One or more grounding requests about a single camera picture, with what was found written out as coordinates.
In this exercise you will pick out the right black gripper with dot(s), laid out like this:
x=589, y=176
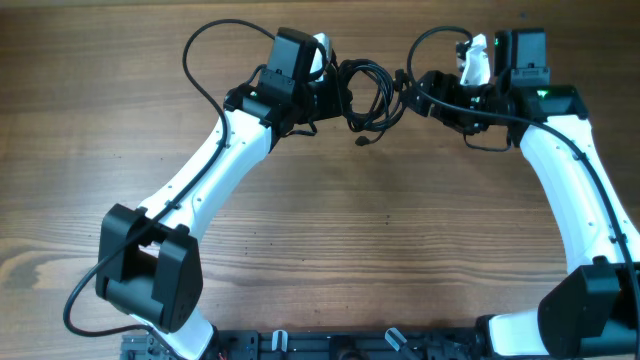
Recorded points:
x=448, y=84

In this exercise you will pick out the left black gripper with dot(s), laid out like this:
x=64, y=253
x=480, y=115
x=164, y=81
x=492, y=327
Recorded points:
x=335, y=106

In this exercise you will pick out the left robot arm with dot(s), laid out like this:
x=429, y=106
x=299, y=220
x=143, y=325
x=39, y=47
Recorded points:
x=149, y=264

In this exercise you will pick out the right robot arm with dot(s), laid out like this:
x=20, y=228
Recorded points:
x=506, y=82

